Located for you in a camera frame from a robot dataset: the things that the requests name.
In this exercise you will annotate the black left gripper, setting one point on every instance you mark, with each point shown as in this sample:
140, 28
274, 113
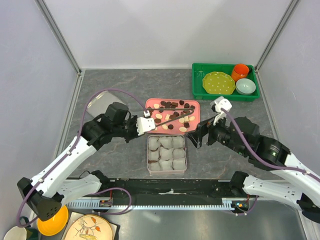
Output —
134, 121

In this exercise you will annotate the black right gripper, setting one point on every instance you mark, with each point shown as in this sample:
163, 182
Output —
196, 136

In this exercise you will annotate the silver tin lid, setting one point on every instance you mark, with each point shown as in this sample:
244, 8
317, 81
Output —
101, 102

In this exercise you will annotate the metal tongs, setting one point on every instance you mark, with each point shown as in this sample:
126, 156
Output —
171, 116

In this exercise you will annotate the pink chocolate tray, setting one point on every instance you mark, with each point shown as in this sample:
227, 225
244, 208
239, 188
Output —
176, 103

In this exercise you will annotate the pink square chocolate tin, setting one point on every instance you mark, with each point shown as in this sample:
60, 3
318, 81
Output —
166, 154

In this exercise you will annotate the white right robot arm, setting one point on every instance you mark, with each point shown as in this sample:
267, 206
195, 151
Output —
268, 154

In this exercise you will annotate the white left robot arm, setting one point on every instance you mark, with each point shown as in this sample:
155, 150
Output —
46, 193

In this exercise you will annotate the white oval chocolate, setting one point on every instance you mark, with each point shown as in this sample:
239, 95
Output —
183, 129

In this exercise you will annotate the yellow-green dotted plate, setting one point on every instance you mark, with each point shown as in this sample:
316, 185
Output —
218, 83

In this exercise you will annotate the green plastic bin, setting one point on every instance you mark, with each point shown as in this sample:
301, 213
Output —
199, 70

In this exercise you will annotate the pale green bowl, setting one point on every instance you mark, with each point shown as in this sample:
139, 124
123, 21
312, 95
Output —
245, 86

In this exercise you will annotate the orange cup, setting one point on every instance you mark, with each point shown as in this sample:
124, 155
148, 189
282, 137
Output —
240, 71

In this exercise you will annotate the decorated bird plate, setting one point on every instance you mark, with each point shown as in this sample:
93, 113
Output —
90, 227

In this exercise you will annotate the yellow bowl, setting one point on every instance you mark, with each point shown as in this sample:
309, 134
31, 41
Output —
55, 224

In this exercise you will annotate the dark green mug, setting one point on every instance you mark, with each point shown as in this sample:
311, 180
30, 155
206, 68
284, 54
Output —
28, 232

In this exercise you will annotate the white mug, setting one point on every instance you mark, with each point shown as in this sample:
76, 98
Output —
16, 233

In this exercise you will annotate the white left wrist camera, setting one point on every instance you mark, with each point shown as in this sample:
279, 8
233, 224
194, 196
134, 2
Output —
145, 124

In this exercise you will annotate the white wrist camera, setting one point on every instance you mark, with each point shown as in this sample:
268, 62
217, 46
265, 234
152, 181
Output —
220, 106
145, 124

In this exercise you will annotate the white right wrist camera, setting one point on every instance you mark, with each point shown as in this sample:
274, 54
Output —
220, 106

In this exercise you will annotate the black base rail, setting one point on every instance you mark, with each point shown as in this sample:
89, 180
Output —
169, 192

